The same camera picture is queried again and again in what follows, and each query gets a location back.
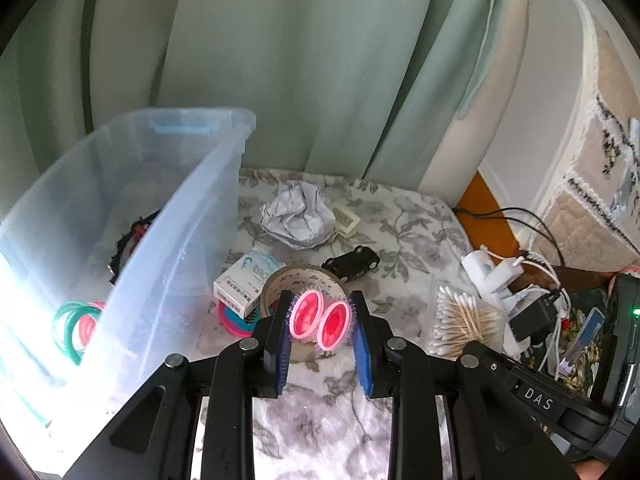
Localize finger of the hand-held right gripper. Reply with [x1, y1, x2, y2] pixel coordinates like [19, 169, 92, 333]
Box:
[465, 340, 521, 386]

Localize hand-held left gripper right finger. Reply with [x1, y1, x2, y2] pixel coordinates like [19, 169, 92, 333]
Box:
[348, 290, 576, 480]

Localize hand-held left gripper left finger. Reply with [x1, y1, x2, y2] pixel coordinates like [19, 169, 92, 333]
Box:
[65, 287, 293, 480]

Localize pink hair roller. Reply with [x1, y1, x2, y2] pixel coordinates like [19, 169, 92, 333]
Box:
[287, 289, 326, 343]
[316, 300, 355, 353]

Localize clear box of cotton swabs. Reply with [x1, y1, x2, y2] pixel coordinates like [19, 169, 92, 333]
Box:
[427, 282, 506, 361]

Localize round pink pocket mirror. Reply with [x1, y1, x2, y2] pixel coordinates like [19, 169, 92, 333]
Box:
[217, 300, 263, 337]

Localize brown packing tape roll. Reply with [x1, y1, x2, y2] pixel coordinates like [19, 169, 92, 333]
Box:
[260, 264, 351, 361]

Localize white paper ball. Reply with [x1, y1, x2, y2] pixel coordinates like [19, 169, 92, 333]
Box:
[260, 181, 337, 250]

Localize clear plastic storage box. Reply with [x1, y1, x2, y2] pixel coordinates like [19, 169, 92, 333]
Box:
[0, 106, 257, 471]

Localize leopard print scrunchie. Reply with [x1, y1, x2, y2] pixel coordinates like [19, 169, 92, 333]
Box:
[109, 212, 163, 286]

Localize bundle of teal pink hair ties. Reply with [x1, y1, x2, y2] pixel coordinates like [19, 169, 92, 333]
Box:
[52, 301, 107, 365]

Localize dark floral rug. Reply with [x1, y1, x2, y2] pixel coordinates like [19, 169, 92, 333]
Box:
[520, 285, 621, 396]

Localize black power adapter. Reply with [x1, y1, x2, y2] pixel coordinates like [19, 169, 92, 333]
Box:
[509, 295, 558, 346]

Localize small white medicine box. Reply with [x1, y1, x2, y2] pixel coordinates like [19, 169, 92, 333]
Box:
[213, 250, 286, 319]

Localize blue phone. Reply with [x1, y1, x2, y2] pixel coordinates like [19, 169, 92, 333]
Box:
[560, 307, 608, 376]

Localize white charger plug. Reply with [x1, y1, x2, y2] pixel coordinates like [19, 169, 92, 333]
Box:
[487, 257, 526, 291]

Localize black toy car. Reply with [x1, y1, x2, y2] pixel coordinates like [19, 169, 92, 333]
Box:
[321, 245, 381, 281]

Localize white power strip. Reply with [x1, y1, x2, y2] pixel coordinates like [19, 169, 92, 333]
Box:
[461, 245, 531, 356]

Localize small beige rectangular case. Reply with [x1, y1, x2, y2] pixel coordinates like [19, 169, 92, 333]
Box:
[331, 201, 362, 237]

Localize beige quilted mattress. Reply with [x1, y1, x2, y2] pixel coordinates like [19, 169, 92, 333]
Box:
[540, 0, 640, 271]

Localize white curved board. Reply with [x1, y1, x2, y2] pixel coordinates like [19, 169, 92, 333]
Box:
[420, 0, 596, 211]

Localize pale green curtain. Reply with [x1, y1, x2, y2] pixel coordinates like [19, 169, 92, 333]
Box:
[0, 0, 511, 188]

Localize white charger cables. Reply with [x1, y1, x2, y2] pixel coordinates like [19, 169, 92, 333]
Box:
[520, 255, 573, 381]

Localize black cable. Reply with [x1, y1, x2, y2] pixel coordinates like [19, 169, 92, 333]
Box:
[452, 205, 566, 271]

